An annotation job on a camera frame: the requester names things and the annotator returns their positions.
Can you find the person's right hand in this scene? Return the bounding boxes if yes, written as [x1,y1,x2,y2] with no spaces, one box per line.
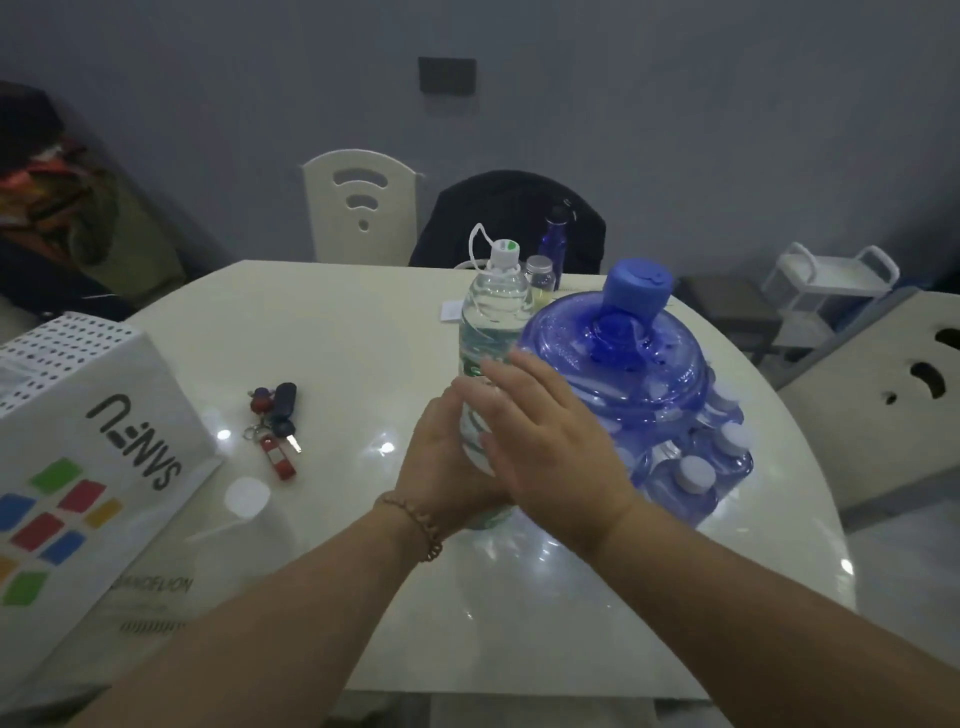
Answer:
[453,348,645,564]

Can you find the person's left hand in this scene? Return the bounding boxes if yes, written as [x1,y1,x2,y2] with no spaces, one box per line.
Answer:
[393,374,519,539]

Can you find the large blue water jug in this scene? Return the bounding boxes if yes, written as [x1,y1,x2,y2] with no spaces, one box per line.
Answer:
[513,258,714,489]

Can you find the small blue tinted water bottle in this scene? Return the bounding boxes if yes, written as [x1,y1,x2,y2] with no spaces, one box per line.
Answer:
[689,419,755,489]
[701,367,748,433]
[644,453,721,530]

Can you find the green label water bottle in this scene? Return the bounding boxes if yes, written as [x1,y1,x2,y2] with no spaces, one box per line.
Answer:
[457,221,538,530]

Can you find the white tiered storage cart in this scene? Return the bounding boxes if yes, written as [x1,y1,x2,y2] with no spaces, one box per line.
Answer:
[761,241,901,369]

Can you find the person's left forearm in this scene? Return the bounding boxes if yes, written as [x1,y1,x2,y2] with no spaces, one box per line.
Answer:
[71,498,444,728]

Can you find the person's right forearm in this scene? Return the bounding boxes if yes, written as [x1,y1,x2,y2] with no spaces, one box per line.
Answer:
[596,494,960,728]

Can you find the white table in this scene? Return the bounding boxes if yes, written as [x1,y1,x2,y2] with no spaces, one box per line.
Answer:
[123,258,860,703]

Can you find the key bunch with red tags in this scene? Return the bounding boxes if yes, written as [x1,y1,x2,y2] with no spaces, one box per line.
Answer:
[241,380,305,481]

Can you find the translucent pouch with white cap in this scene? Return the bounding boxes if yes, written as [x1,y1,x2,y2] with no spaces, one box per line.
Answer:
[97,476,301,646]

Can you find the glass jar with silver lid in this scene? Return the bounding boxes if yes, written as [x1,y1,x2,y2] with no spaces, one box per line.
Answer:
[522,254,558,305]

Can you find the dark blue metal flask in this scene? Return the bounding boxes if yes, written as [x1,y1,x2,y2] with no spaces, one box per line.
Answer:
[536,203,573,292]

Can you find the grey stool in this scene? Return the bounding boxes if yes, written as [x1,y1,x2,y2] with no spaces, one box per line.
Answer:
[678,273,781,361]

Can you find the white chair with arc cutouts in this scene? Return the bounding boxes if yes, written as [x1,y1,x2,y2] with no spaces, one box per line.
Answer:
[299,148,421,268]
[772,288,960,519]

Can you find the white paper bag coloured squares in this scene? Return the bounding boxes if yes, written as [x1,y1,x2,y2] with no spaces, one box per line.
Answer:
[0,311,226,699]

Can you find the pile of colourful clothes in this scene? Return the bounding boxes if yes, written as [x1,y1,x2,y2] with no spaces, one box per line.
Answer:
[0,78,189,320]

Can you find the beige beaded bracelet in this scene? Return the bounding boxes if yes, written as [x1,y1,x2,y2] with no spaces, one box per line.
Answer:
[373,491,445,564]

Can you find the black wall switch plate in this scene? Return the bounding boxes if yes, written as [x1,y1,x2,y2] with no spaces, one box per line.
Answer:
[417,56,478,97]

